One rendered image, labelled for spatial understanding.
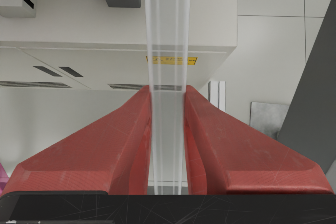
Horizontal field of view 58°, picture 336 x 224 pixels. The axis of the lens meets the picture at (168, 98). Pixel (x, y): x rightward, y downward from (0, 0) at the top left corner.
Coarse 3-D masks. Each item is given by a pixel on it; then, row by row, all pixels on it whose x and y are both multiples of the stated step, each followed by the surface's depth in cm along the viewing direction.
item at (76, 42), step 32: (64, 0) 47; (96, 0) 47; (192, 0) 47; (224, 0) 47; (0, 32) 46; (32, 32) 46; (64, 32) 46; (96, 32) 46; (128, 32) 46; (192, 32) 46; (224, 32) 46; (0, 64) 62; (32, 64) 61; (64, 64) 61; (96, 64) 60; (128, 64) 59; (192, 64) 58
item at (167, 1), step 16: (160, 0) 9; (176, 0) 9; (160, 16) 9; (176, 16) 9; (160, 32) 10; (176, 32) 10; (160, 48) 10; (176, 48) 10; (160, 64) 11; (176, 64) 11; (160, 80) 11; (176, 80) 11; (160, 96) 11; (176, 96) 11; (160, 112) 12; (176, 112) 12; (160, 128) 13; (176, 128) 13; (160, 144) 13; (176, 144) 13; (160, 160) 14; (176, 160) 14; (160, 176) 15; (176, 176) 15; (160, 192) 15; (176, 192) 15
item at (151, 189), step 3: (150, 186) 21; (153, 186) 21; (183, 186) 21; (147, 189) 21; (150, 189) 21; (153, 189) 21; (183, 189) 21; (186, 189) 21; (147, 192) 21; (150, 192) 21; (153, 192) 21; (183, 192) 21; (186, 192) 21
